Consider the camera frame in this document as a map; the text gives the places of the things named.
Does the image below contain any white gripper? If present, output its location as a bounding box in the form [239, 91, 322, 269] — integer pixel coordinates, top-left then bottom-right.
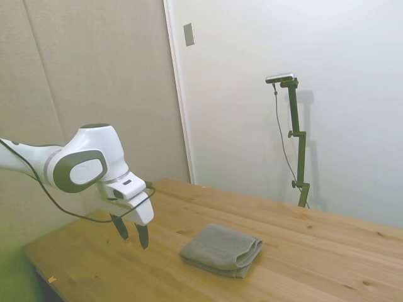
[96, 181, 155, 250]

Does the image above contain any grey folded towel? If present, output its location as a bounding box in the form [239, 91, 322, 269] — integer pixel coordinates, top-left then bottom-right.
[179, 223, 263, 279]

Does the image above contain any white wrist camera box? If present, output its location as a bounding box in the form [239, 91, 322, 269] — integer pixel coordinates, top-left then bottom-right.
[103, 174, 147, 201]

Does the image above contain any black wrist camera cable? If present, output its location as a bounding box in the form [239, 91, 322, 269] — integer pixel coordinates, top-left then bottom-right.
[0, 138, 157, 223]

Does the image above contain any white door frame strip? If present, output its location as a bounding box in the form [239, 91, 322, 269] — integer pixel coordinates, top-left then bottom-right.
[162, 0, 196, 184]

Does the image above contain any dark green camera stand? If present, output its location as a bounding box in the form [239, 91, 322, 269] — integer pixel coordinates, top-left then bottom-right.
[279, 77, 311, 208]

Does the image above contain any grey wall switch plate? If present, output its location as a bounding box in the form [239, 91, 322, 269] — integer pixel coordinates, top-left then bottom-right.
[183, 22, 195, 47]

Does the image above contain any silver exterior camera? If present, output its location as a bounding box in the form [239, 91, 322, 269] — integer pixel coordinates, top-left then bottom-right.
[265, 72, 295, 84]

